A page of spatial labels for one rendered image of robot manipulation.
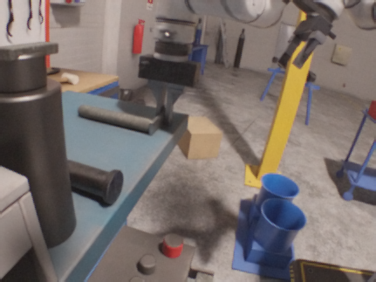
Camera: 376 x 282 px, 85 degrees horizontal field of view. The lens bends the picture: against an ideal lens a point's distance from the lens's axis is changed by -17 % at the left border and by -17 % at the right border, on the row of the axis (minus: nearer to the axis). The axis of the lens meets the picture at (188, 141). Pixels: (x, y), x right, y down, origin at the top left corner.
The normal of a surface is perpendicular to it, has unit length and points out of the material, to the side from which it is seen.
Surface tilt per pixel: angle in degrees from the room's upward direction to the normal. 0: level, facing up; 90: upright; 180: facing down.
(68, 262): 0
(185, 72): 90
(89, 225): 0
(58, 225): 90
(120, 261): 0
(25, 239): 90
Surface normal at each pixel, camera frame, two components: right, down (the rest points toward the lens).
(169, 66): -0.25, 0.40
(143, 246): 0.14, -0.89
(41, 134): 0.83, 0.35
